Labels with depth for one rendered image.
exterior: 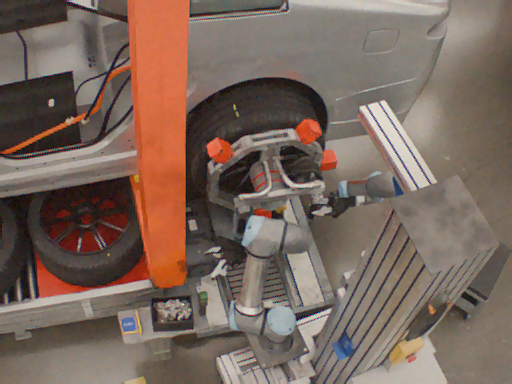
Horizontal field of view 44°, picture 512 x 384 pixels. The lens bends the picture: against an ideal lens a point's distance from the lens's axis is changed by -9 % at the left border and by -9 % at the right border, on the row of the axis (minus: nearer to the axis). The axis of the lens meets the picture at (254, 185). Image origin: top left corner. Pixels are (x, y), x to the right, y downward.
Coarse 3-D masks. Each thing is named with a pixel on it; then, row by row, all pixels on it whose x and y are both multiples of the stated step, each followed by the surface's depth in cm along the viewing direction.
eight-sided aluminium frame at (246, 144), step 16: (240, 144) 304; (256, 144) 302; (272, 144) 305; (288, 144) 307; (304, 144) 311; (320, 160) 326; (208, 176) 319; (304, 176) 342; (208, 192) 328; (224, 192) 336; (256, 208) 347
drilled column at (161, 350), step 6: (150, 342) 344; (156, 342) 332; (162, 342) 334; (168, 342) 336; (156, 348) 339; (162, 348) 341; (168, 348) 343; (156, 354) 346; (162, 354) 348; (168, 354) 351; (156, 360) 354
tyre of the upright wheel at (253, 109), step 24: (240, 96) 310; (264, 96) 311; (288, 96) 316; (192, 120) 322; (216, 120) 310; (240, 120) 304; (264, 120) 303; (288, 120) 308; (192, 144) 320; (192, 168) 322
